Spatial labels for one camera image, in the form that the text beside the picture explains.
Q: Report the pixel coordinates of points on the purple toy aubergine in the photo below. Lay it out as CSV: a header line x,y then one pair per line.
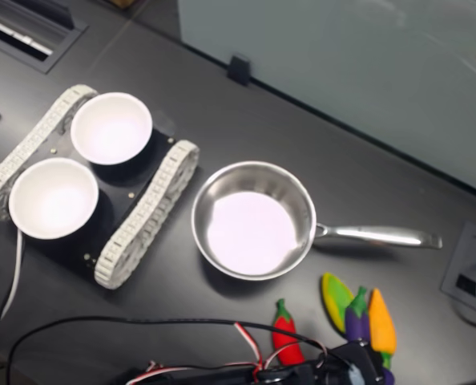
x,y
357,317

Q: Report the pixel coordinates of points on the orange toy carrot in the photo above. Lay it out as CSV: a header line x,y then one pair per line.
x,y
382,325

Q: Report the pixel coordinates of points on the red toy chilli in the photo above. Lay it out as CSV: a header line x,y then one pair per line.
x,y
286,341

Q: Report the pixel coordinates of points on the yellow green toy corn cob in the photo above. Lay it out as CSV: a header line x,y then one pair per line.
x,y
336,301

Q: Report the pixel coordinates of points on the tracked vehicle with white tracks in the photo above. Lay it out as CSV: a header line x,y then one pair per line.
x,y
142,208

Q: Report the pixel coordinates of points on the frosted desk divider panel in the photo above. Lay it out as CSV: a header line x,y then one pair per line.
x,y
362,72

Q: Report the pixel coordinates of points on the black divider clip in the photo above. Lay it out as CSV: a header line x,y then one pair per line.
x,y
239,68

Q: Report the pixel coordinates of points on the white bowl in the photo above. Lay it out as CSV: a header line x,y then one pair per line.
x,y
110,128
53,198

